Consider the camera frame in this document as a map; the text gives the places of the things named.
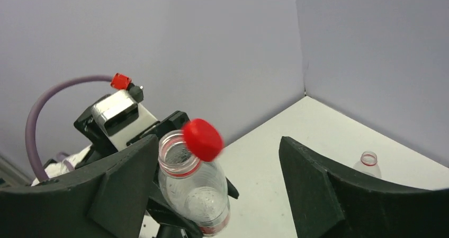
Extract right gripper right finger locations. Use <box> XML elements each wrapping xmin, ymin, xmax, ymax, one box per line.
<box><xmin>279</xmin><ymin>137</ymin><xmax>448</xmax><ymax>237</ymax></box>

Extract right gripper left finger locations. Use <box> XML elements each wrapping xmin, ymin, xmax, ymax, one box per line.
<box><xmin>1</xmin><ymin>135</ymin><xmax>158</xmax><ymax>237</ymax></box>

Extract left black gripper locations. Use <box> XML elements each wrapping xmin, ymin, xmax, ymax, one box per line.
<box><xmin>74</xmin><ymin>95</ymin><xmax>240</xmax><ymax>238</ymax></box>

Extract clear bottle red blue label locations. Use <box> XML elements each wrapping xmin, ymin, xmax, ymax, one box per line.
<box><xmin>158</xmin><ymin>130</ymin><xmax>230</xmax><ymax>237</ymax></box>

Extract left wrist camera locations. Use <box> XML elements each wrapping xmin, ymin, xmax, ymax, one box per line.
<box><xmin>91</xmin><ymin>73</ymin><xmax>159</xmax><ymax>151</ymax></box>

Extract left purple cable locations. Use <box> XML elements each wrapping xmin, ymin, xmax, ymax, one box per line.
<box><xmin>24</xmin><ymin>75</ymin><xmax>114</xmax><ymax>183</ymax></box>

